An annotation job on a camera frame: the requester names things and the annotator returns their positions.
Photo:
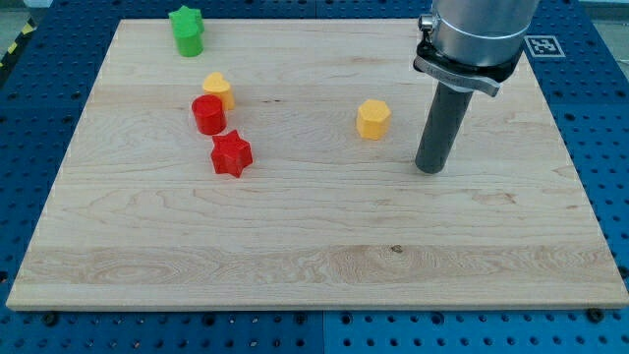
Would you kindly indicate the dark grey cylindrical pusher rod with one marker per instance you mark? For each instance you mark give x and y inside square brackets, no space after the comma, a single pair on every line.
[446,114]

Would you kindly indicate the black and silver clamp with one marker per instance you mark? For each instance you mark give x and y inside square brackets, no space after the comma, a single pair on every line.
[463,77]

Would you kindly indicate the yellow hexagon block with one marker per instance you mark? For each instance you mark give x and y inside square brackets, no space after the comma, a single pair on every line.
[373,119]

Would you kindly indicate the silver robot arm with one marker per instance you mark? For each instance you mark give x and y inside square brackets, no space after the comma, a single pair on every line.
[468,46]

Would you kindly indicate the light wooden board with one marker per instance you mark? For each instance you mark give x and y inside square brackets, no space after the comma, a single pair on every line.
[138,220]

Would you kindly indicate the white fiducial marker tag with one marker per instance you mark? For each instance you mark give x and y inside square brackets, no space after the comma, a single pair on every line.
[544,46]

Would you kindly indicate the red star block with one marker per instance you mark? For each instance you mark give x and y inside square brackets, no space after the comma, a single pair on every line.
[231,154]

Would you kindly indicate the yellow heart block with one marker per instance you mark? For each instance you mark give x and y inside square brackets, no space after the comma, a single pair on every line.
[217,85]

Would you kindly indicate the red cylinder block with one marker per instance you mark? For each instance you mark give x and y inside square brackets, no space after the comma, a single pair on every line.
[209,114]

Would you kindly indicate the green star block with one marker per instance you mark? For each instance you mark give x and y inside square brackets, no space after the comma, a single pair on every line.
[186,21]

